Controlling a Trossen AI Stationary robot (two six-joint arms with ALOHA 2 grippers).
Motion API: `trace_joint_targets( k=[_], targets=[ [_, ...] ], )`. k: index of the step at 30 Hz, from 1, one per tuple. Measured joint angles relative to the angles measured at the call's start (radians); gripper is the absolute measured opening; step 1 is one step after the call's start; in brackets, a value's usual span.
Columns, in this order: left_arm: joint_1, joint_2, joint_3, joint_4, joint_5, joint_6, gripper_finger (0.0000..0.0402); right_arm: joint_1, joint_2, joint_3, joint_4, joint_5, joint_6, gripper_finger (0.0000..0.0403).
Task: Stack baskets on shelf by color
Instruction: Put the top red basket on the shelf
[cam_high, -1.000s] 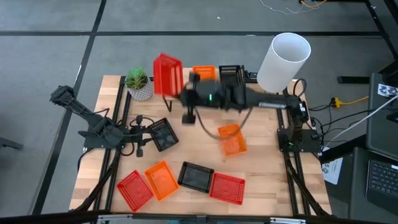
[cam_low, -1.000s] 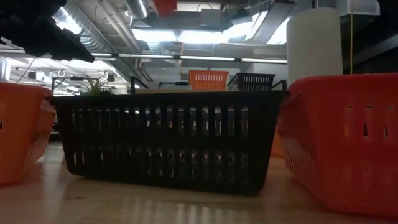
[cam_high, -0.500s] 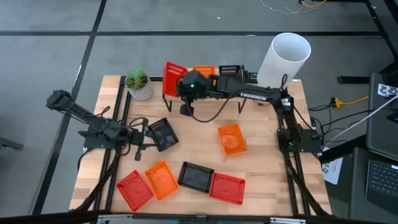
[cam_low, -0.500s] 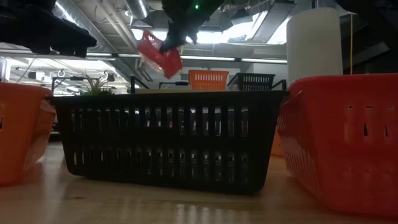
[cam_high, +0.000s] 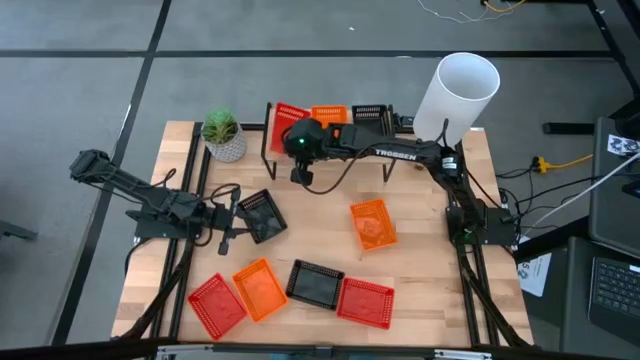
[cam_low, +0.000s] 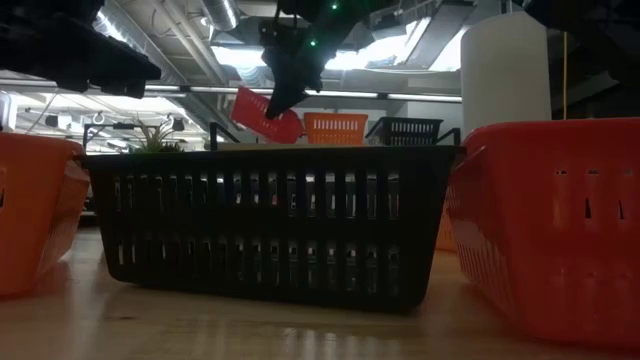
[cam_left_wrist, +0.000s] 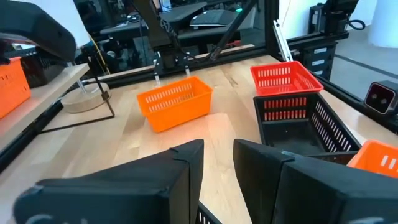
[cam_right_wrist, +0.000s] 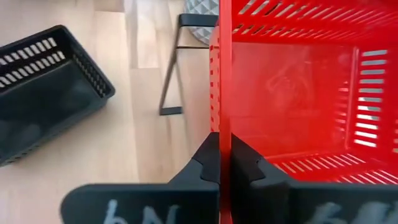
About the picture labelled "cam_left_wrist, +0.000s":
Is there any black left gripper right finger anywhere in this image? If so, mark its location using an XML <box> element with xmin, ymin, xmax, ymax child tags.
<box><xmin>233</xmin><ymin>138</ymin><xmax>398</xmax><ymax>224</ymax></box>

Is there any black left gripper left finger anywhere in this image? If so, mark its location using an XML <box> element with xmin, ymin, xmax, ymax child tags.
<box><xmin>12</xmin><ymin>138</ymin><xmax>205</xmax><ymax>224</ymax></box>

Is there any orange slotted plastic basket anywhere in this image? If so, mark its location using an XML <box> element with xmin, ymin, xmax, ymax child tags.
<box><xmin>346</xmin><ymin>139</ymin><xmax>398</xmax><ymax>179</ymax></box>
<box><xmin>0</xmin><ymin>56</ymin><xmax>32</xmax><ymax>119</ymax></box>
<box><xmin>136</xmin><ymin>75</ymin><xmax>214</xmax><ymax>134</ymax></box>

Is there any red slotted plastic basket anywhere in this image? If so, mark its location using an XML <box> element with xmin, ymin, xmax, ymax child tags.
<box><xmin>249</xmin><ymin>60</ymin><xmax>325</xmax><ymax>96</ymax></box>

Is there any light wooden shelf board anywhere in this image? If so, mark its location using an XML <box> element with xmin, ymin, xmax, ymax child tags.
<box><xmin>0</xmin><ymin>63</ymin><xmax>91</xmax><ymax>172</ymax></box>

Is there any round wooden lamp base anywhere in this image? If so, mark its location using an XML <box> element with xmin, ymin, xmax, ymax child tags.
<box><xmin>60</xmin><ymin>82</ymin><xmax>112</xmax><ymax>114</ymax></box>

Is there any black labelled drawer cabinet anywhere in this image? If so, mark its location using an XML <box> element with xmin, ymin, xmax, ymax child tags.
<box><xmin>302</xmin><ymin>41</ymin><xmax>339</xmax><ymax>81</ymax></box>

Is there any silver aluminium strip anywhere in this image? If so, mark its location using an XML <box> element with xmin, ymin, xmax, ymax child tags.
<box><xmin>272</xmin><ymin>19</ymin><xmax>294</xmax><ymax>63</ymax></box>

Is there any dark office desk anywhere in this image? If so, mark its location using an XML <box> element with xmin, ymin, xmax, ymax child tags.
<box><xmin>98</xmin><ymin>1</ymin><xmax>267</xmax><ymax>57</ymax></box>

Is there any black robot rig equipment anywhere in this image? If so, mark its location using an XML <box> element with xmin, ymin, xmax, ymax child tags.
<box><xmin>307</xmin><ymin>0</ymin><xmax>367</xmax><ymax>35</ymax></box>

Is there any white round column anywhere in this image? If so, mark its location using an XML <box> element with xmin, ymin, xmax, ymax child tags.
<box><xmin>368</xmin><ymin>0</ymin><xmax>398</xmax><ymax>49</ymax></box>

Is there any dark computer keyboard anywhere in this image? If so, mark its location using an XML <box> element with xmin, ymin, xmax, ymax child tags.
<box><xmin>189</xmin><ymin>9</ymin><xmax>241</xmax><ymax>28</ymax></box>

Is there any black metal shelf frame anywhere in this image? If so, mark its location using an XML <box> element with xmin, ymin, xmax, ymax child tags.
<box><xmin>39</xmin><ymin>49</ymin><xmax>116</xmax><ymax>134</ymax></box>

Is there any black table edge rail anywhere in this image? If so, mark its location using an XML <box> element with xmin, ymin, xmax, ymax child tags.
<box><xmin>310</xmin><ymin>72</ymin><xmax>398</xmax><ymax>135</ymax></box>
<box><xmin>92</xmin><ymin>45</ymin><xmax>269</xmax><ymax>90</ymax></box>

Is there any table-level camera box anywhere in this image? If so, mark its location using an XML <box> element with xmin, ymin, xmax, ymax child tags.
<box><xmin>363</xmin><ymin>80</ymin><xmax>398</xmax><ymax>116</ymax></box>

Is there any black aluminium frame post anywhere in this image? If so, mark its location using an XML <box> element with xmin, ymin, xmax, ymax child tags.
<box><xmin>263</xmin><ymin>0</ymin><xmax>281</xmax><ymax>60</ymax></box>

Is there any black diagonal frame brace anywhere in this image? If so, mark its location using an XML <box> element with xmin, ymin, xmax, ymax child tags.
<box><xmin>209</xmin><ymin>0</ymin><xmax>259</xmax><ymax>62</ymax></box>

